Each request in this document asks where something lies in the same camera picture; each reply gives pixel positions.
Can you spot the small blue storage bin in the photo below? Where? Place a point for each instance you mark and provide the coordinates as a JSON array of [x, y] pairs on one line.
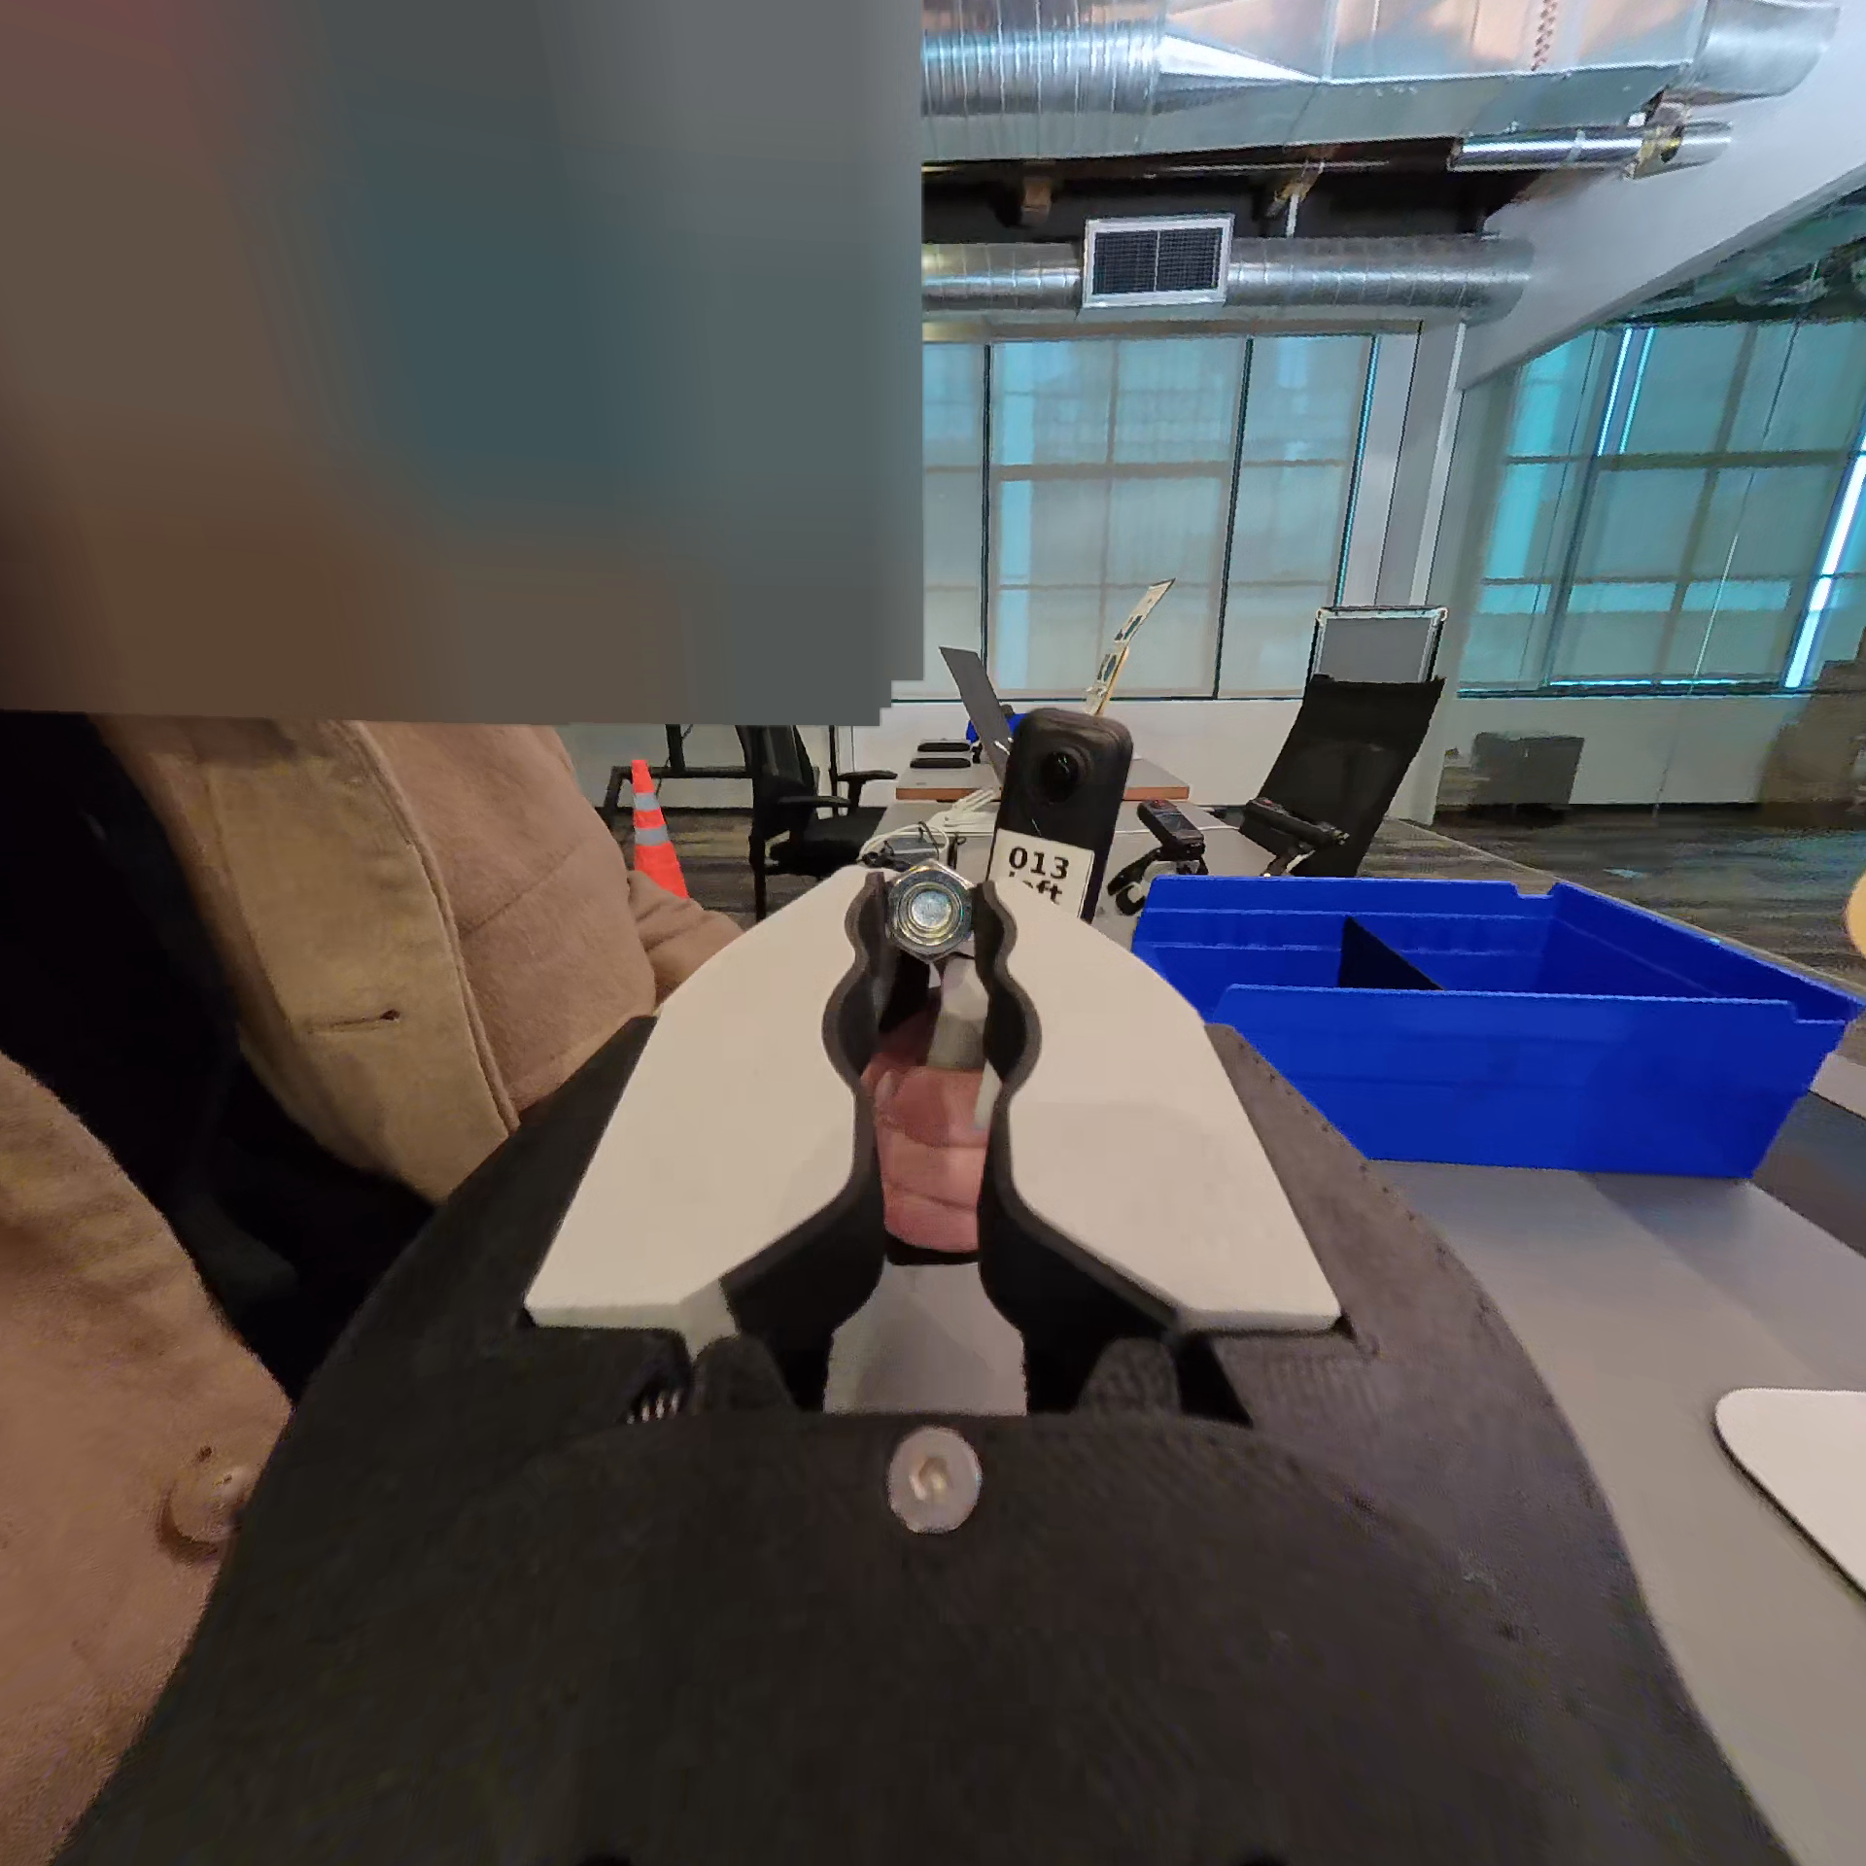
[[980, 726]]

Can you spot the silver framed sign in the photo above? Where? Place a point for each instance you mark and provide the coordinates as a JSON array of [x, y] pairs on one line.
[[1379, 643]]

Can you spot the grey desk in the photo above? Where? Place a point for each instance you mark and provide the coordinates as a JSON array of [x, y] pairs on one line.
[[1604, 1283]]

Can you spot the idle gripper with camera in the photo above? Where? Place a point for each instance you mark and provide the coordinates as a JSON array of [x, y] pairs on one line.
[[1167, 824]]

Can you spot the black box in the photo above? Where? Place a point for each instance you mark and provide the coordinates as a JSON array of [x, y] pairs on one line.
[[1527, 770]]

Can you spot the wide silver duct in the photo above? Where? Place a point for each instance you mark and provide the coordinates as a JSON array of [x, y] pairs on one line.
[[1049, 59]]

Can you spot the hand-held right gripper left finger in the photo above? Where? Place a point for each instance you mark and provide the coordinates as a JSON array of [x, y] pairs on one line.
[[714, 1138]]

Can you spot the instruction sheet on stand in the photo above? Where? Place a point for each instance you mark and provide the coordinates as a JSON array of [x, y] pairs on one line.
[[1809, 1458]]

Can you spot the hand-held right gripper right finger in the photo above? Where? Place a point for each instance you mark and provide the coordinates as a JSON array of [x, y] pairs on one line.
[[1151, 1152]]

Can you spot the white air vent grille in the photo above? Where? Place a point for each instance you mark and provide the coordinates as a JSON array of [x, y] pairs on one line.
[[1159, 263]]

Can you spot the black inner garment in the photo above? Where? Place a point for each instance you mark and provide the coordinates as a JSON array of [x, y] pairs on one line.
[[145, 947]]

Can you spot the large gridded window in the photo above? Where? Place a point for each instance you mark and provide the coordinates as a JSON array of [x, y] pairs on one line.
[[1109, 512], [1678, 512]]

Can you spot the blue plastic bin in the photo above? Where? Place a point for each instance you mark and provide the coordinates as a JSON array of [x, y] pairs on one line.
[[1458, 1078]]

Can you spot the orange traffic cone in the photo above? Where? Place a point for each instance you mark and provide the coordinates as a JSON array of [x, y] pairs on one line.
[[654, 845]]

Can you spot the person's left hand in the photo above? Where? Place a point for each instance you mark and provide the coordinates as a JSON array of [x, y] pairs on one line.
[[918, 1167]]

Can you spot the silver duct with vent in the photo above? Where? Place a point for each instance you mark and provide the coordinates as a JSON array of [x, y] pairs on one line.
[[1385, 275]]

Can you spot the person's left forearm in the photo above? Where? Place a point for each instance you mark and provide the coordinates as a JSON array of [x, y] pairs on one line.
[[679, 941]]

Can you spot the wooden edged desk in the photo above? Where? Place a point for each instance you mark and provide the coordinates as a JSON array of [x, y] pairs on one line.
[[947, 780]]

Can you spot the beige coat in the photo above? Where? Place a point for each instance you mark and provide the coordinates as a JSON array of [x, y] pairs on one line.
[[438, 947]]

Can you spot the black office chair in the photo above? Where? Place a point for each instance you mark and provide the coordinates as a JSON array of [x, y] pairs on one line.
[[795, 816]]

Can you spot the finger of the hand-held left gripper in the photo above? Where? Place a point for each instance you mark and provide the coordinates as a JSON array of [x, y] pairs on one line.
[[959, 1021]]

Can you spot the black mesh chair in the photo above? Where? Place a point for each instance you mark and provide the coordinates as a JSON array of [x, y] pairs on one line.
[[1356, 745]]

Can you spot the empty document stand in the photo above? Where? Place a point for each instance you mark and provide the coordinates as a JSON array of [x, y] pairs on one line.
[[974, 693]]

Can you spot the document stand with sheet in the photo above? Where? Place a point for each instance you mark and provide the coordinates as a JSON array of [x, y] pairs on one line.
[[1130, 643]]

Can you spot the silver hex nut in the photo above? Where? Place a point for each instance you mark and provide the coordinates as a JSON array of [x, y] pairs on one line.
[[928, 876]]

